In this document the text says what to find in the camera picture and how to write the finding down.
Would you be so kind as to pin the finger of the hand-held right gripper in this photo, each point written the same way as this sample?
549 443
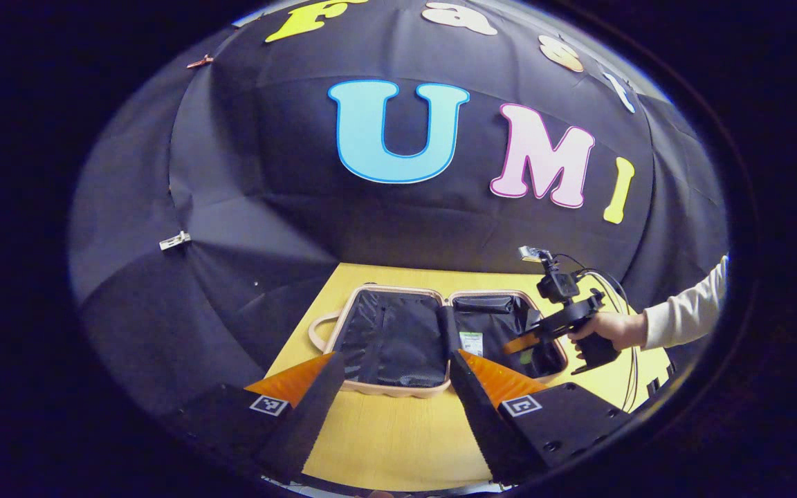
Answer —
524 343

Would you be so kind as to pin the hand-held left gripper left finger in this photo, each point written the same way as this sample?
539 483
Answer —
308 415

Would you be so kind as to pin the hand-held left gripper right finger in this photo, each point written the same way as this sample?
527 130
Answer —
481 415

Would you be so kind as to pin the beige scalloped suitcase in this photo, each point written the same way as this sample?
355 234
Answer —
398 339

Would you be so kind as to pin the silver clip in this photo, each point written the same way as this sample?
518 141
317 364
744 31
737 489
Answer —
174 241

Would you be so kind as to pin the black backdrop cloth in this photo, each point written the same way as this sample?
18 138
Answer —
267 173

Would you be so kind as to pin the red clip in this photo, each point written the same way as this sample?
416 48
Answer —
199 61

